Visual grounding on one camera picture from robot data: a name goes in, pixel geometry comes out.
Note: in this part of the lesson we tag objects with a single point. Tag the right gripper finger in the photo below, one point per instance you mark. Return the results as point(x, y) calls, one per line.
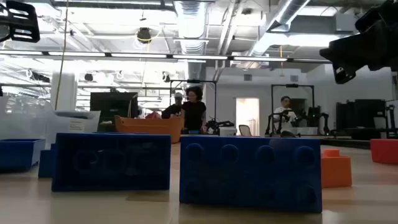
point(335, 46)
point(337, 57)

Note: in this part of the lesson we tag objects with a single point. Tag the red wooden block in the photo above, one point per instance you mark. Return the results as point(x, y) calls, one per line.
point(385, 152)

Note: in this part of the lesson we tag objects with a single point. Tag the orange plastic building block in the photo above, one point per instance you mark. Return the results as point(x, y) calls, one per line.
point(337, 171)

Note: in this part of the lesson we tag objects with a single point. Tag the blue plastic building block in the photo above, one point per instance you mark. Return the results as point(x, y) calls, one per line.
point(18, 155)
point(248, 174)
point(112, 174)
point(46, 163)

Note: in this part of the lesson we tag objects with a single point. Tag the black background robot arm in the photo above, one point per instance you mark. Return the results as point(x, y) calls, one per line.
point(219, 125)
point(325, 123)
point(269, 126)

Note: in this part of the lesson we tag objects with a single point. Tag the black equipment rack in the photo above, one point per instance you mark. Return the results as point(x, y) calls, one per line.
point(367, 113)

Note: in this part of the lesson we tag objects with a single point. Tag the white square pillar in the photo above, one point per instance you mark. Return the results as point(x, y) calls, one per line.
point(70, 93)

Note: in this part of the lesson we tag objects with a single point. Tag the clear plastic storage bin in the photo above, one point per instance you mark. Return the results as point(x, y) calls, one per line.
point(25, 118)
point(91, 123)

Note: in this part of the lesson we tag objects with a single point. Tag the linear ceiling light bar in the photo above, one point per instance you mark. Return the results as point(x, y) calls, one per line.
point(140, 55)

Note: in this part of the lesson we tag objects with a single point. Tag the black round ceiling fixture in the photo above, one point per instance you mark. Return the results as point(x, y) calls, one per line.
point(144, 35)

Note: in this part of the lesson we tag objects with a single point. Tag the black monitor screen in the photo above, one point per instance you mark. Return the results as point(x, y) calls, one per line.
point(113, 105)

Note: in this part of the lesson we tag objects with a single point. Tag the office chair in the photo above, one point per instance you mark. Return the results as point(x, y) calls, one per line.
point(245, 130)

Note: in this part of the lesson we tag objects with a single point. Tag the dark teal plastic bin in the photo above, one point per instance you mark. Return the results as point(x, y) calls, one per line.
point(107, 128)

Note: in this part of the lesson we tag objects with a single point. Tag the white box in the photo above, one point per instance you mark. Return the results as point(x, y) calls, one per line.
point(228, 131)

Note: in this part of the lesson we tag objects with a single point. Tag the small red object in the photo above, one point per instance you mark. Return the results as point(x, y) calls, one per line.
point(153, 116)

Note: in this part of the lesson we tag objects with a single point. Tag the orange plastic bin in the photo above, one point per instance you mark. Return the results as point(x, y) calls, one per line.
point(146, 126)

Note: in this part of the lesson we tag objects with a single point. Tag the black stand frame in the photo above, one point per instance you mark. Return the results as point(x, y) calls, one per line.
point(192, 81)
point(292, 85)

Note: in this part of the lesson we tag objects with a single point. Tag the silver ventilation duct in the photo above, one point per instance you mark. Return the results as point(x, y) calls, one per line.
point(191, 21)
point(287, 14)

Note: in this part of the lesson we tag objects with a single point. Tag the black aluminium table frame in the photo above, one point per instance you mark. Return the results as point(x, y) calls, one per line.
point(348, 143)

